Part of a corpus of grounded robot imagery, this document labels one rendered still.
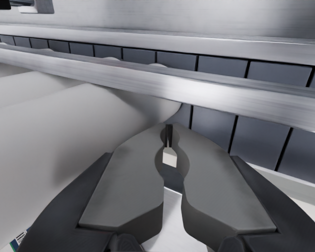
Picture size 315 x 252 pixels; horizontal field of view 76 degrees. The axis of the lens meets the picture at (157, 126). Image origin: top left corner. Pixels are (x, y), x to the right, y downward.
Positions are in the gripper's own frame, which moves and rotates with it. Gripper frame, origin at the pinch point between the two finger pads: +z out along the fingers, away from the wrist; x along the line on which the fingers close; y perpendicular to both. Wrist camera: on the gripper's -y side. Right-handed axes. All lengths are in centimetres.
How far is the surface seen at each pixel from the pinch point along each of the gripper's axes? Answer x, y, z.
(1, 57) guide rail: -12.8, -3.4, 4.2
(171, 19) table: 0.5, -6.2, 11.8
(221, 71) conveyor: 4.1, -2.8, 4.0
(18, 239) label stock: -26.6, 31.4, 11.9
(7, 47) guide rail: -12.3, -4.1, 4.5
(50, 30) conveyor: -13.6, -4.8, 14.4
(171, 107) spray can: 0.3, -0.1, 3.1
